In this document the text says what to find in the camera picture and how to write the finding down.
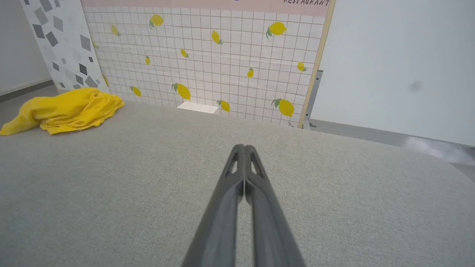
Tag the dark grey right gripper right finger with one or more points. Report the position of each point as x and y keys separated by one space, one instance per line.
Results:
x=269 y=226

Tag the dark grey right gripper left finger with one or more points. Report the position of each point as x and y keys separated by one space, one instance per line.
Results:
x=219 y=222

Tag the yellow printed t-shirt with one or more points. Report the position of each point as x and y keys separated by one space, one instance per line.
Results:
x=70 y=109

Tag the grey fabric sofa cushion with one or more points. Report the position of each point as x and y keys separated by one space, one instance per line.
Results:
x=111 y=193

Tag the white box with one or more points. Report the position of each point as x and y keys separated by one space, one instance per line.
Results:
x=197 y=107

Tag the grey metal panel stand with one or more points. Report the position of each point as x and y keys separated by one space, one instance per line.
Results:
x=311 y=100

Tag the lemon print tile backdrop panel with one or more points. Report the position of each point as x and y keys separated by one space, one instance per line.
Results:
x=222 y=55

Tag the grey terrazzo pattern panel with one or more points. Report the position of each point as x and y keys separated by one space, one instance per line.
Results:
x=63 y=44

